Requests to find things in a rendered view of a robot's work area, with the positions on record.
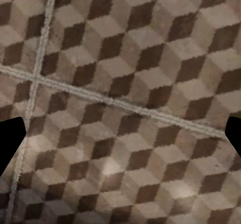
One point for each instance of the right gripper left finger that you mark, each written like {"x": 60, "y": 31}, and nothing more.
{"x": 12, "y": 133}

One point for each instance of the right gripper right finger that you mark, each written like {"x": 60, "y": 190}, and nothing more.
{"x": 233, "y": 133}

